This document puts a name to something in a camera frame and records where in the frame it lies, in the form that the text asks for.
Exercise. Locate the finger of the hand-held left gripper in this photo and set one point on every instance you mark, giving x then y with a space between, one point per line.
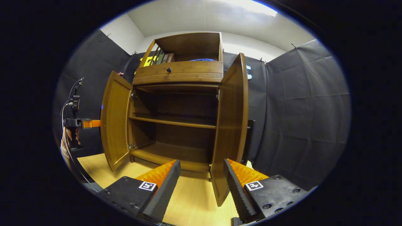
92 123

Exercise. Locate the blue item on cabinet shelf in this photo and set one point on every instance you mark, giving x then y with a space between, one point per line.
202 59

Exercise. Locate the wooden double-door shoe cabinet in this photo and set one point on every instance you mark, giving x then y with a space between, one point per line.
188 106

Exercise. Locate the wooden inner shelf board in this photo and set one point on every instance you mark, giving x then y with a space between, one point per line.
172 122

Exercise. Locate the large ceiling light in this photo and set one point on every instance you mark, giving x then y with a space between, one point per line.
254 7

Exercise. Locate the dark grey book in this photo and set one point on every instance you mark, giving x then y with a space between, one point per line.
165 58

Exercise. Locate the black backdrop cloth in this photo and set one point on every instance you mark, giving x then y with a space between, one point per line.
298 119

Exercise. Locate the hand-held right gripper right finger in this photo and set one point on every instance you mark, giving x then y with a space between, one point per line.
235 191

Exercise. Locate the wooden drawer with black knob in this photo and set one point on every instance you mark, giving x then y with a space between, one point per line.
194 70

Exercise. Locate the brown book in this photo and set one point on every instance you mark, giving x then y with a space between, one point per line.
171 57

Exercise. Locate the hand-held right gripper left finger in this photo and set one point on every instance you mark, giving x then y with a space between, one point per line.
165 194

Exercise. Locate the wooden shoe cabinet door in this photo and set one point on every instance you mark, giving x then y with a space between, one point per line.
230 125
114 119

